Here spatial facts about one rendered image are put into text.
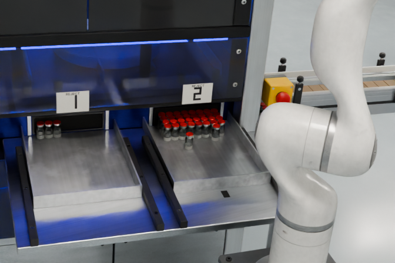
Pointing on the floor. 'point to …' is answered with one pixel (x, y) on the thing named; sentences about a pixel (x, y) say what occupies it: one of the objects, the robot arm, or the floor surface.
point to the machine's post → (254, 70)
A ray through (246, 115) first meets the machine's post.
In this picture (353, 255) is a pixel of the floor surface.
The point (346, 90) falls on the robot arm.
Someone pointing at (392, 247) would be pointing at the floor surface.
